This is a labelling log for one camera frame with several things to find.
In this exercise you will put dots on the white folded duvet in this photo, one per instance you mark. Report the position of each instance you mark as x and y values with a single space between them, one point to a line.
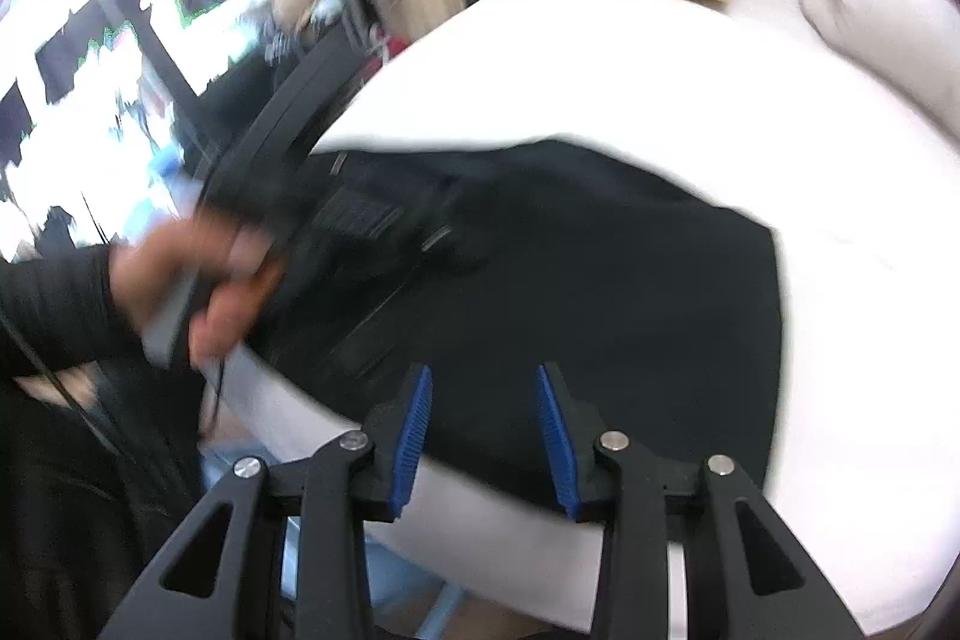
877 3

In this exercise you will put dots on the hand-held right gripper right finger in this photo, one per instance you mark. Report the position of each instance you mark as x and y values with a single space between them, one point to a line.
559 452

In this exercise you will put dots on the black glossy chair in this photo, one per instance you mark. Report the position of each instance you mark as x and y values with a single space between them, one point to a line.
285 108

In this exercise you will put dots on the person's left hand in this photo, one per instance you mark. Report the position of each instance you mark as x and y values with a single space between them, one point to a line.
172 265

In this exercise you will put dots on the black pants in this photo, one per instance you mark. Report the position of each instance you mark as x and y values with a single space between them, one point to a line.
600 310

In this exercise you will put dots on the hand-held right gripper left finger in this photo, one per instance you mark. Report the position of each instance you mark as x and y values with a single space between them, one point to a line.
409 452

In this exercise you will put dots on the person's left forearm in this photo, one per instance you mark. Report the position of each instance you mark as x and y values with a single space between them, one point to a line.
60 310

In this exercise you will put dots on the person's black clothing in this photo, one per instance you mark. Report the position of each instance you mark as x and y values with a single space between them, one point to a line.
60 520

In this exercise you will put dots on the bed with grey headboard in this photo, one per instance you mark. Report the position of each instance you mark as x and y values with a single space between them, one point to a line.
562 55

